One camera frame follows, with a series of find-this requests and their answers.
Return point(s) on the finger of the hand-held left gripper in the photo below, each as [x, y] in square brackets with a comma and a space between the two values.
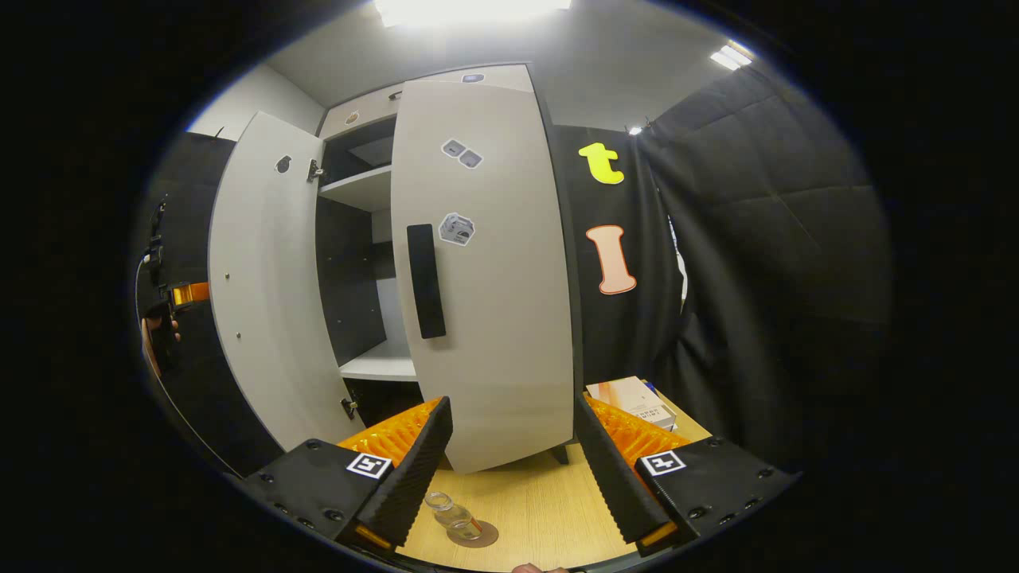
[191, 294]

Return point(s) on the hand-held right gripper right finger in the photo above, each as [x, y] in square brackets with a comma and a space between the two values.
[617, 485]

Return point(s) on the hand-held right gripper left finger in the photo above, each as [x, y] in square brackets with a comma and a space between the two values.
[414, 485]

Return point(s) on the clear glass bottle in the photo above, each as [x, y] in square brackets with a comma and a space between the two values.
[452, 513]

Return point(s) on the round brown coaster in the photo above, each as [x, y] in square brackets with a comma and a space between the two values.
[486, 535]

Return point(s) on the white cabinet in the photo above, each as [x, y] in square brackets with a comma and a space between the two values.
[350, 278]

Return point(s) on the metal door hinge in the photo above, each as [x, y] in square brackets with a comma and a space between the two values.
[349, 408]
[315, 169]

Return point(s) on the white cabinet shelf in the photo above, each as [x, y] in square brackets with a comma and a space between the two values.
[362, 189]
[382, 364]

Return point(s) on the blue book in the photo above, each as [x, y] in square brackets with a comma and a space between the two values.
[651, 387]

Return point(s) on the ceiling light panel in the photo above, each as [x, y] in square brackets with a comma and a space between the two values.
[470, 9]
[731, 56]

